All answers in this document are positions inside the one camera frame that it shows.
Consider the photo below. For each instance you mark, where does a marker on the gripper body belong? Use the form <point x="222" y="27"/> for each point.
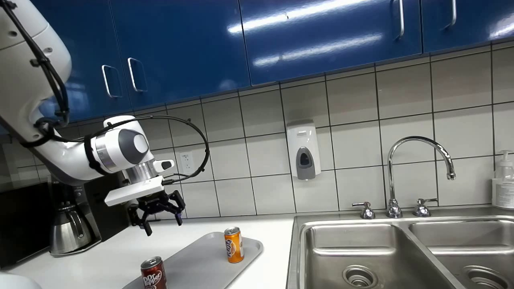
<point x="154" y="204"/>

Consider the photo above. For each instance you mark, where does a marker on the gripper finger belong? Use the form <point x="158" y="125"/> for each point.
<point x="178" y="204"/>
<point x="138" y="218"/>

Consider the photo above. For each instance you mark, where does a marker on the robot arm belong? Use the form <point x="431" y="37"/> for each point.
<point x="24" y="76"/>

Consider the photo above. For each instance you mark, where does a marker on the dark red soda can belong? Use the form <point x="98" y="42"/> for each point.
<point x="153" y="275"/>

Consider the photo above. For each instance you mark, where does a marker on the grey plastic tray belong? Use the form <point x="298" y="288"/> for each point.
<point x="200" y="265"/>

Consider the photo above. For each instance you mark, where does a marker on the orange soda can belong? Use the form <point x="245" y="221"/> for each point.
<point x="234" y="245"/>

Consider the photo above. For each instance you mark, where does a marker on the black coffee maker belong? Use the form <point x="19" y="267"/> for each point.
<point x="106" y="208"/>

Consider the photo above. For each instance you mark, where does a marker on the steel coffee carafe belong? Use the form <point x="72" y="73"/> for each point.
<point x="66" y="235"/>

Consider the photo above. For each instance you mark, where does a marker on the black microwave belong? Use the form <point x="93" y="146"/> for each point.
<point x="22" y="224"/>

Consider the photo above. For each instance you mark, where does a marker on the white rounded object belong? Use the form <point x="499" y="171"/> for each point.
<point x="16" y="281"/>

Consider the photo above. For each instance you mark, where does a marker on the blue cabinet door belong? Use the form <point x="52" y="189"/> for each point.
<point x="329" y="40"/>
<point x="188" y="48"/>
<point x="90" y="48"/>
<point x="478" y="20"/>

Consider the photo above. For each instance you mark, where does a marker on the stainless steel double sink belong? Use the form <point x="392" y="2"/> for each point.
<point x="353" y="249"/>

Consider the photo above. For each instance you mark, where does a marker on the chrome tap lever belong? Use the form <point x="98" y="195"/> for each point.
<point x="366" y="210"/>
<point x="421" y="208"/>

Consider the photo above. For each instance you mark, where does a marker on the chrome gooseneck tap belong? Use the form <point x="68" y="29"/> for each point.
<point x="391" y="176"/>

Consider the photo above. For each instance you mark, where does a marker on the clear pump bottle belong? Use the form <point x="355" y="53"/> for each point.
<point x="505" y="188"/>

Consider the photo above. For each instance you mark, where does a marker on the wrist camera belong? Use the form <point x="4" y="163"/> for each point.
<point x="134" y="190"/>

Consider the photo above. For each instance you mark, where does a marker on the white wall socket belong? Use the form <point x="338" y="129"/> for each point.
<point x="187" y="163"/>

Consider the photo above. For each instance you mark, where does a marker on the white wall soap dispenser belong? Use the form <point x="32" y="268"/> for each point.
<point x="303" y="148"/>

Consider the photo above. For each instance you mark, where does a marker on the blue wall cabinet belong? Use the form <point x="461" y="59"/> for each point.
<point x="321" y="40"/>

